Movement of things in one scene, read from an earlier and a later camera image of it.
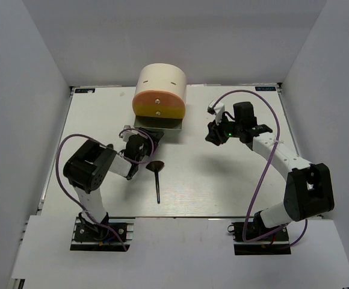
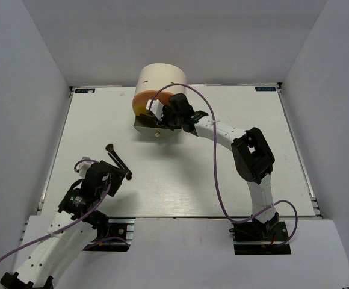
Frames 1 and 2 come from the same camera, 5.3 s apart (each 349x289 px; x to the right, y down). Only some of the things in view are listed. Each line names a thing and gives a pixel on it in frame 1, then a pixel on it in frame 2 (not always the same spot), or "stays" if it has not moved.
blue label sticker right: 265,88 stays
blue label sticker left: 85,90 stays
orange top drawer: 156,97 stays
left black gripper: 156,136 -> 117,175
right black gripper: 216,138 -> 166,110
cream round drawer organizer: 163,77 stays
